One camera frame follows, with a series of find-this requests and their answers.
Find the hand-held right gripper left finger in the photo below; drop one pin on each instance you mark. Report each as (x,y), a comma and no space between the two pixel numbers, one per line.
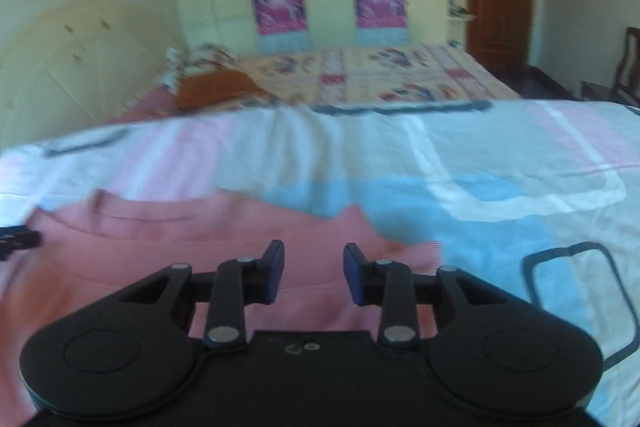
(274,272)

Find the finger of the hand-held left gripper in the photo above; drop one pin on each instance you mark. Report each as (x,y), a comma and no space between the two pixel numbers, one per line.
(17,241)

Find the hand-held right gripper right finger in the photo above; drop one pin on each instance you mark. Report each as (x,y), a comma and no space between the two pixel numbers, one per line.
(352,274)

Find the pink sweater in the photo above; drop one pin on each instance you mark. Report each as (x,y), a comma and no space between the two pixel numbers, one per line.
(150,247)

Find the pastel patterned bedsheet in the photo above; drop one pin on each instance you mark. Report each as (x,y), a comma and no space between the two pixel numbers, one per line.
(450,157)

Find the cream round headboard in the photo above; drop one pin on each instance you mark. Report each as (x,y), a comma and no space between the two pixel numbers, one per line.
(75,62)

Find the orange cushion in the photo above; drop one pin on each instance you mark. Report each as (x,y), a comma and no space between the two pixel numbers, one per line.
(215,88)

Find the floral quilt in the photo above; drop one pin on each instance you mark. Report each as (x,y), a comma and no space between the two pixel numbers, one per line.
(390,74)

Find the wooden chair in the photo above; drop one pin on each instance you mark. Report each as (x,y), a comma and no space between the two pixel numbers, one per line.
(627,62)

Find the purple wall poster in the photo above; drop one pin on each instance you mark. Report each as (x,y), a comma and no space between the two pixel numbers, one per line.
(277,9)
(380,2)

